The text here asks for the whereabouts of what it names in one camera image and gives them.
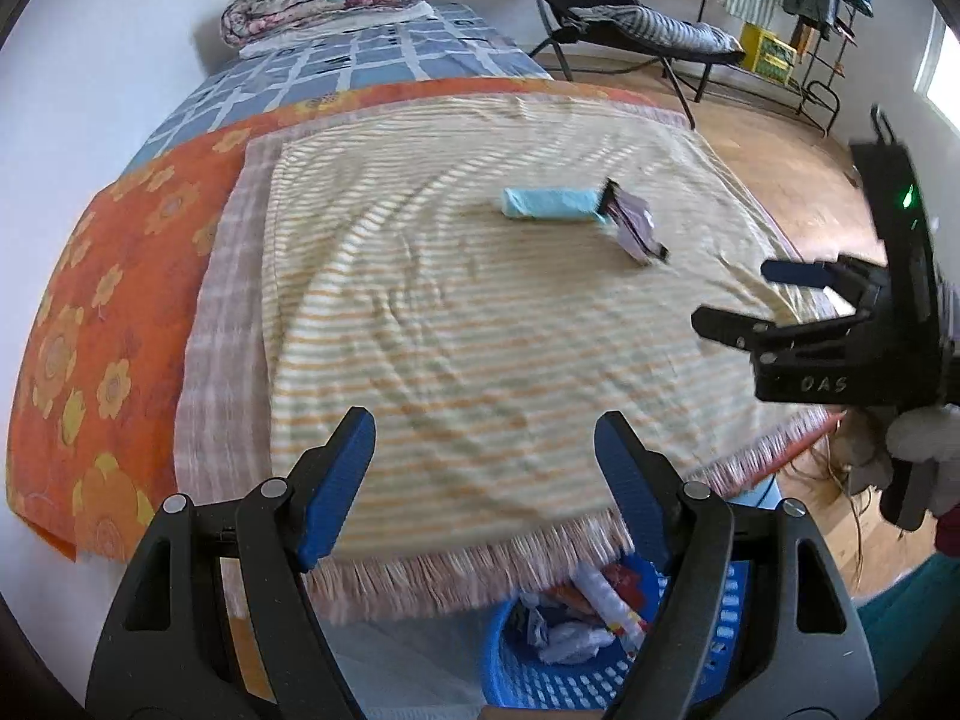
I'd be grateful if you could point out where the long white plastic wrapper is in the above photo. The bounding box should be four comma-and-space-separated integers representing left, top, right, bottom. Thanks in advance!
574, 562, 650, 653

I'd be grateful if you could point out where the light blue packet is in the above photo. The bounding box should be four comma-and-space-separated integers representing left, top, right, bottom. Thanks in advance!
501, 186, 612, 227

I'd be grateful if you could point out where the brown candy wrapper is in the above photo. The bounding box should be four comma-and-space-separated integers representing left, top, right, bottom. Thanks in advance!
598, 178, 670, 267

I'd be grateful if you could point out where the teal cloth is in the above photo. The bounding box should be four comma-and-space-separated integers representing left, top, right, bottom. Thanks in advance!
855, 555, 960, 695

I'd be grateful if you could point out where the orange floral bed sheet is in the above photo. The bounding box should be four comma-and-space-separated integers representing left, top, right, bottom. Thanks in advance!
7, 77, 691, 563

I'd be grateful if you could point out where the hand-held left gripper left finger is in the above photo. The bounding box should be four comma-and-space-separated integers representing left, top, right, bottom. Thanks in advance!
86, 405, 377, 720

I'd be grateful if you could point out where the black drying rack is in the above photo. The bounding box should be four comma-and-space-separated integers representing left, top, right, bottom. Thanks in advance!
697, 0, 875, 136

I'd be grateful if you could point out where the striped blanket with plaid border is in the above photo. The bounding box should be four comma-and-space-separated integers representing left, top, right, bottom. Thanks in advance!
172, 94, 848, 623

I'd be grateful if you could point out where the blue plastic basket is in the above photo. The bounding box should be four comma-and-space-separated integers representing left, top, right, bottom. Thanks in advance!
480, 551, 751, 713

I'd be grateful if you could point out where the silver foil wrapper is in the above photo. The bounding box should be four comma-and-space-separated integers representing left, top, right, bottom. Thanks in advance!
514, 592, 556, 646

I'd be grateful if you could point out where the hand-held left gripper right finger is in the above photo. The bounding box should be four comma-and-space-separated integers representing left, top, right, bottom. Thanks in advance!
592, 411, 880, 720

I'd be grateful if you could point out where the yellow crate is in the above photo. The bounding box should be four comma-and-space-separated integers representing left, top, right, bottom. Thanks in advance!
739, 22, 800, 83

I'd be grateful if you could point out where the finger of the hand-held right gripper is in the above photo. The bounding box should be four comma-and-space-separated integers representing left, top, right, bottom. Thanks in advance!
694, 305, 863, 361
761, 255, 893, 316

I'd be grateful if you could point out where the window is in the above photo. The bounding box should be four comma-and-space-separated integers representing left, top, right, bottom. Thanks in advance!
915, 7, 960, 128

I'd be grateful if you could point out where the striped chair cushion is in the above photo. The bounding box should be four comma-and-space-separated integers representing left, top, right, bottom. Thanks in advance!
570, 4, 743, 57

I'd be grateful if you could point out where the blue checked bed sheet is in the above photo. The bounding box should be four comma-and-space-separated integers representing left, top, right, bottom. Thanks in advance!
135, 4, 556, 166

